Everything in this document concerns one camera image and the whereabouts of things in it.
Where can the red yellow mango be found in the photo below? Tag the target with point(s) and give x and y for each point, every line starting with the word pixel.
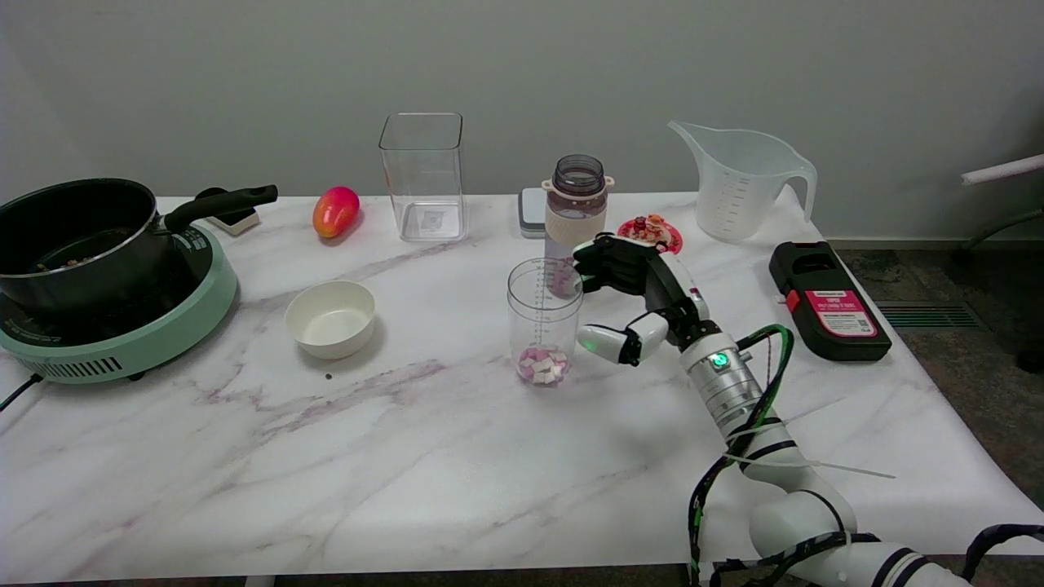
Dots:
pixel 334 212

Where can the pink white cubes pile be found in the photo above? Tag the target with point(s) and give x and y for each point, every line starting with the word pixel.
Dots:
pixel 543 365

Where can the red coaster with figurine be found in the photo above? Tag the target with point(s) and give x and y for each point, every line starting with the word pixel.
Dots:
pixel 652 230

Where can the small white black gadget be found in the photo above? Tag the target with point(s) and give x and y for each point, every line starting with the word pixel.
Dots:
pixel 236 222

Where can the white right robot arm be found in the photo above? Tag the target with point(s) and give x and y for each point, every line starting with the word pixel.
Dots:
pixel 726 391

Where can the small grey-white box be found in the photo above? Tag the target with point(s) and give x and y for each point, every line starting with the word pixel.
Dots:
pixel 532 214

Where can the floor vent grille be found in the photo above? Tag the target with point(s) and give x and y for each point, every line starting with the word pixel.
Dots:
pixel 930 315

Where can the metal chair leg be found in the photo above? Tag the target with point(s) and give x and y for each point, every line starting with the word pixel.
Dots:
pixel 1003 224

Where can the clear tall measuring cup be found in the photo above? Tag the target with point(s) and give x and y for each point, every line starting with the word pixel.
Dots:
pixel 545 318

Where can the white table leg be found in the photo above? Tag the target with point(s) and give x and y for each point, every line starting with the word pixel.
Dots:
pixel 259 582

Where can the black device pink label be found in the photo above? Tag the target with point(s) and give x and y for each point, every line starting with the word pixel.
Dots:
pixel 832 326

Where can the white bar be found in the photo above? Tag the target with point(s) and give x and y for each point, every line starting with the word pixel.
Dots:
pixel 1003 169

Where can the green induction cooker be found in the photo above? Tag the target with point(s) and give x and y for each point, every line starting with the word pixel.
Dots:
pixel 147 342

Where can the clear water bottle beige band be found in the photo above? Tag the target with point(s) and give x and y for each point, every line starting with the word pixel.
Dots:
pixel 576 220

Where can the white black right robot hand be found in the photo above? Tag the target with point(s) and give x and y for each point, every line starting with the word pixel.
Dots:
pixel 669 285

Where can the white bowl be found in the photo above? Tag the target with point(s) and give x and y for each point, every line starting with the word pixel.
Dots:
pixel 330 322

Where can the clear square plastic container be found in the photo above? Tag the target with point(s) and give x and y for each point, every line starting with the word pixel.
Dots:
pixel 424 196

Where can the large translucent measuring jug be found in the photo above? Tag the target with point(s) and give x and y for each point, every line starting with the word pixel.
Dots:
pixel 734 196

